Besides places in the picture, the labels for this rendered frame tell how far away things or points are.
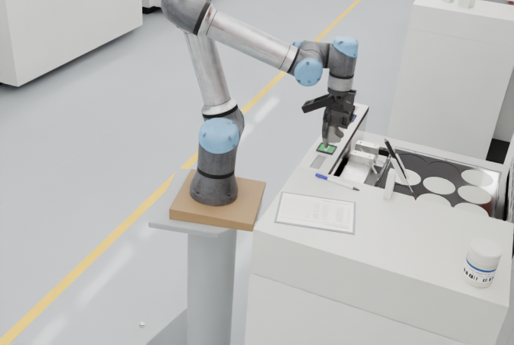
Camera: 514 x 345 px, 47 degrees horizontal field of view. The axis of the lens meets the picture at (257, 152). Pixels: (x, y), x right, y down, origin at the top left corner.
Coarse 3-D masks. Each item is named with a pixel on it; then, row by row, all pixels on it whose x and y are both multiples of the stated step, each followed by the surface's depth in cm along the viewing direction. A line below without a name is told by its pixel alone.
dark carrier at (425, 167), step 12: (408, 156) 205; (420, 156) 205; (408, 168) 197; (420, 168) 198; (432, 168) 198; (444, 168) 199; (456, 168) 199; (468, 168) 200; (384, 180) 190; (456, 180) 193; (396, 192) 184; (408, 192) 185; (420, 192) 185; (432, 192) 186; (456, 192) 186; (492, 192) 188; (456, 204) 181; (480, 204) 181; (492, 204) 182; (492, 216) 176
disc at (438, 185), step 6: (426, 180) 192; (432, 180) 192; (438, 180) 192; (444, 180) 192; (426, 186) 189; (432, 186) 189; (438, 186) 189; (444, 186) 189; (450, 186) 189; (438, 192) 186; (444, 192) 186; (450, 192) 186
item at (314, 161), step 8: (360, 104) 224; (360, 112) 218; (352, 128) 207; (320, 136) 200; (344, 136) 201; (336, 144) 196; (344, 144) 196; (312, 152) 190; (320, 152) 191; (336, 152) 191; (304, 160) 186; (312, 160) 186; (320, 160) 187; (328, 160) 187; (312, 168) 182; (320, 168) 182; (328, 168) 182
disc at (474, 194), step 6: (468, 186) 190; (462, 192) 187; (468, 192) 187; (474, 192) 187; (480, 192) 187; (486, 192) 188; (468, 198) 184; (474, 198) 184; (480, 198) 184; (486, 198) 185
